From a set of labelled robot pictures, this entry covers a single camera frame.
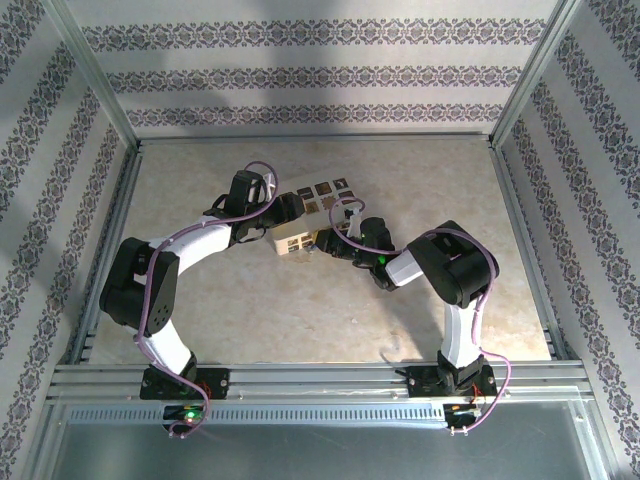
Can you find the white box with picture tiles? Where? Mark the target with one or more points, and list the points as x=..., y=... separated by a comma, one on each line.
x=300, y=235

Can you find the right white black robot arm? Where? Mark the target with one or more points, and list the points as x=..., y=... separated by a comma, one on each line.
x=460, y=265

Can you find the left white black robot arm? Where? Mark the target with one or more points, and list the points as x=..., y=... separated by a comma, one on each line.
x=200, y=240

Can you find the grey metal sheet panel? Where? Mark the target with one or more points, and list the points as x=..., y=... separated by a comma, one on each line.
x=320, y=452

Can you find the aluminium table edge rail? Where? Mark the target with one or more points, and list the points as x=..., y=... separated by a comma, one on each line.
x=112, y=225
x=525, y=240
x=315, y=137

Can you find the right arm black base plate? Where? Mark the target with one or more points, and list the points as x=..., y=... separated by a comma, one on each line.
x=425, y=382

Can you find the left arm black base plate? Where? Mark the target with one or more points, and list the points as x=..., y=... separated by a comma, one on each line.
x=215, y=382

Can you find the aluminium frame post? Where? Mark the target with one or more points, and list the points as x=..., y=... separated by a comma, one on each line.
x=90, y=75
x=535, y=75

